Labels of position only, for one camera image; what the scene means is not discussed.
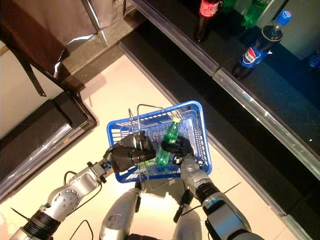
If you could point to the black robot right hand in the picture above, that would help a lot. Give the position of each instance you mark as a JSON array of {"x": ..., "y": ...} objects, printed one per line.
[{"x": 183, "y": 148}]

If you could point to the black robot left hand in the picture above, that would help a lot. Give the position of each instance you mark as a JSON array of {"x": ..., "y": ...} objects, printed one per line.
[{"x": 130, "y": 152}]

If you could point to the green plastic soda bottle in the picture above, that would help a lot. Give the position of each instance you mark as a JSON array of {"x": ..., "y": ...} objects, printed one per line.
[
  {"x": 170, "y": 132},
  {"x": 228, "y": 5},
  {"x": 252, "y": 13}
]

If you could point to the blue plastic shopping basket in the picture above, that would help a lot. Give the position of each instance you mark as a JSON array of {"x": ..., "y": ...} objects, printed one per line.
[{"x": 190, "y": 125}]

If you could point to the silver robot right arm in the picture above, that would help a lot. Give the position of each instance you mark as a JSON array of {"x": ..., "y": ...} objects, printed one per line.
[{"x": 225, "y": 220}]

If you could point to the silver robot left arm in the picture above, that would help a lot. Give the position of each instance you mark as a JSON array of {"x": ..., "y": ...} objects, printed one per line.
[{"x": 72, "y": 190}]

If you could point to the silver robot left leg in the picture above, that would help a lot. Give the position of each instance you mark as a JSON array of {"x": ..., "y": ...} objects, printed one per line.
[{"x": 117, "y": 217}]

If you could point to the silver robot leg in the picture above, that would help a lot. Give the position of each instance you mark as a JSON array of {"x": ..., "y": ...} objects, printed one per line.
[
  {"x": 187, "y": 225},
  {"x": 117, "y": 217}
]

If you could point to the black store shelf unit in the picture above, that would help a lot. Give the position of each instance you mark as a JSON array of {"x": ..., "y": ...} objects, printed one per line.
[{"x": 250, "y": 112}]

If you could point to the silver robot right leg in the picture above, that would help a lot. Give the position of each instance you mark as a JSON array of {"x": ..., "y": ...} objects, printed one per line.
[{"x": 187, "y": 225}]

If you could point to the black glass-front cabinet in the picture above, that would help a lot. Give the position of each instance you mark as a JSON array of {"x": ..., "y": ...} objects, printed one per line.
[{"x": 37, "y": 130}]

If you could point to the cola bottle blue label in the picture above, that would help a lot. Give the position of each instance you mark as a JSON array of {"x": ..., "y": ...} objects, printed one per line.
[
  {"x": 314, "y": 60},
  {"x": 252, "y": 56}
]

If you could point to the cola bottle red label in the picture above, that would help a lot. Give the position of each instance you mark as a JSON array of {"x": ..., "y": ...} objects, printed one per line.
[{"x": 208, "y": 10}]

